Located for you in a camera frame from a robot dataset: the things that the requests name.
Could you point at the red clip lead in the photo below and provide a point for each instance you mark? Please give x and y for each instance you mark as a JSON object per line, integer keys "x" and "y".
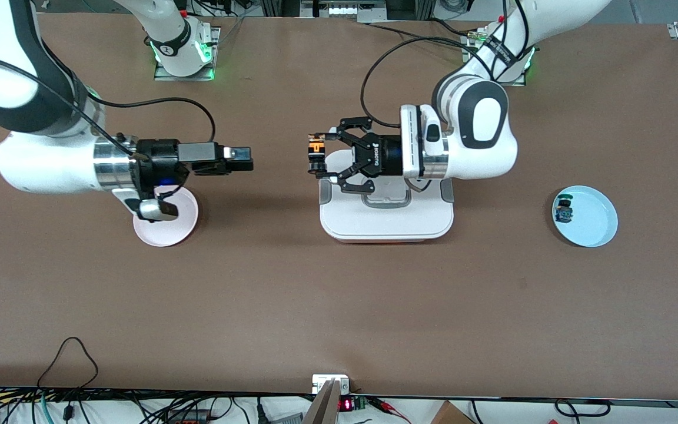
{"x": 389, "y": 407}

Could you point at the pink round plate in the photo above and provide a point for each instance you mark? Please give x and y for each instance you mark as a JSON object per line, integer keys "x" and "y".
{"x": 171, "y": 232}

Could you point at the light blue round plate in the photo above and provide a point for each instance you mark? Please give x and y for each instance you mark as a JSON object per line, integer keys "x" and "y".
{"x": 595, "y": 221}

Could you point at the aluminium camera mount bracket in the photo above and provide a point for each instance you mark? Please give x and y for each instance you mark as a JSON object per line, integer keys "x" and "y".
{"x": 324, "y": 406}

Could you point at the brown cardboard box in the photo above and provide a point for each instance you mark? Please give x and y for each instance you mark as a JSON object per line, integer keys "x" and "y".
{"x": 451, "y": 415}

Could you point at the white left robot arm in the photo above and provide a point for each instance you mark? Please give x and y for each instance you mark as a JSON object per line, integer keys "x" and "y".
{"x": 480, "y": 147}

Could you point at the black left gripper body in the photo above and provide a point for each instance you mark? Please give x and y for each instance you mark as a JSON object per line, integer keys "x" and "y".
{"x": 384, "y": 159}

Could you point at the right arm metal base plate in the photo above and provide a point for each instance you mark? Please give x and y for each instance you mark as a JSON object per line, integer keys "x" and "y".
{"x": 162, "y": 74}

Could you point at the white lidded box grey clips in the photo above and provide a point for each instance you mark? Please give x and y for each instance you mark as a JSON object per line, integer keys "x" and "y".
{"x": 386, "y": 221}

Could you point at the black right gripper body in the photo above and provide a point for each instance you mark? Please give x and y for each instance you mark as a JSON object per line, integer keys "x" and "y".
{"x": 159, "y": 159}

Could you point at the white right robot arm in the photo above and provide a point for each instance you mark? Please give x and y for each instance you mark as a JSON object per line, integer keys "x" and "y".
{"x": 39, "y": 165}

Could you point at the red digit display board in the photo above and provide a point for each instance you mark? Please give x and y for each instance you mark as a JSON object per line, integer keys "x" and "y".
{"x": 346, "y": 404}

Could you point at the blue green switch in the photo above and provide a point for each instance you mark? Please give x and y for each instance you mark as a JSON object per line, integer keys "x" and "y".
{"x": 564, "y": 209}

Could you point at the orange push-button switch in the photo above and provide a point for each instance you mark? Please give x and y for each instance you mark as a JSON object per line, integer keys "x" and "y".
{"x": 316, "y": 150}

